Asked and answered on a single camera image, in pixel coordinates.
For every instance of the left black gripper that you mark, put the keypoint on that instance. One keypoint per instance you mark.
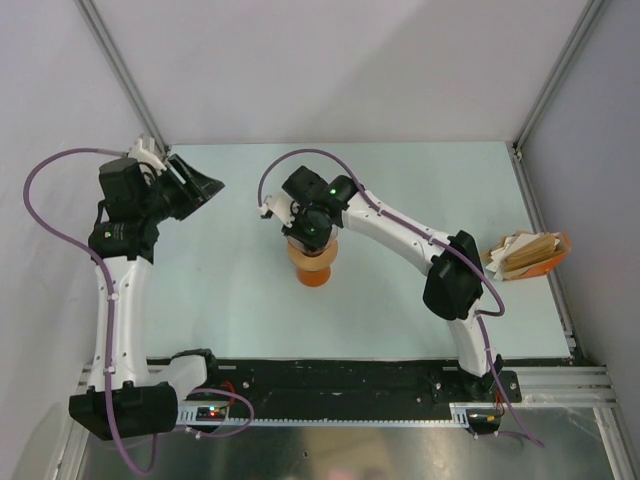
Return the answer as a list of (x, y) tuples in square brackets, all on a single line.
[(196, 190)]

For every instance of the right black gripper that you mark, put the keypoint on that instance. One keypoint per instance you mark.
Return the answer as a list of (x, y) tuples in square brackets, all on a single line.
[(311, 243)]

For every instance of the orange glass carafe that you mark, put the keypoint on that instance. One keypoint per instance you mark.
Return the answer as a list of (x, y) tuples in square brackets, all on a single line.
[(313, 279)]

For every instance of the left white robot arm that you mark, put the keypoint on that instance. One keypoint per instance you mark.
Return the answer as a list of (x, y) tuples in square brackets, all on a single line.
[(124, 397)]

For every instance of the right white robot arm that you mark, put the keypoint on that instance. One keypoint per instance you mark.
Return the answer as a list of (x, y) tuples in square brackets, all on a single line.
[(450, 263)]

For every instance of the orange filter holder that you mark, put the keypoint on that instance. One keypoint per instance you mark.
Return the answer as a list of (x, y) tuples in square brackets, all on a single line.
[(534, 254)]

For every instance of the stack of paper filters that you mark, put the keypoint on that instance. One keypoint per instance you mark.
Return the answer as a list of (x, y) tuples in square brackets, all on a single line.
[(493, 257)]

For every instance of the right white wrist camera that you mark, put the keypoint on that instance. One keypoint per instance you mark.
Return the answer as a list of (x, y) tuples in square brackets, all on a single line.
[(279, 205)]

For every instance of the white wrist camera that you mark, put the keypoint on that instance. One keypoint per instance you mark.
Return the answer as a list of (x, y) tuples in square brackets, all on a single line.
[(144, 150), (279, 205)]

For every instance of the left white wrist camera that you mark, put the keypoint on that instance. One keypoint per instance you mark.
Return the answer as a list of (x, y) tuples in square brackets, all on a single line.
[(144, 150)]

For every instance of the left aluminium frame post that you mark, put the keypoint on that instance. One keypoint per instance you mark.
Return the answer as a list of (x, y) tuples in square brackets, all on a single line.
[(116, 62)]

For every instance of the aluminium frame post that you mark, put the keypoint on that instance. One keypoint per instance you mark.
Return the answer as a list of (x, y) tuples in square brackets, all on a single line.
[(575, 43), (116, 62)]

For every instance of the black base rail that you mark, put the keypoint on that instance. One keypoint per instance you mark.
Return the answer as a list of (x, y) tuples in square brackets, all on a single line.
[(351, 389)]

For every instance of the white slotted cable duct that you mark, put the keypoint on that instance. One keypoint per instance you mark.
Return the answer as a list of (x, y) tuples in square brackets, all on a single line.
[(200, 417)]

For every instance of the right aluminium frame post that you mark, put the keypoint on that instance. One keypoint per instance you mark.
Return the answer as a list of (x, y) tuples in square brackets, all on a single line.
[(575, 43)]

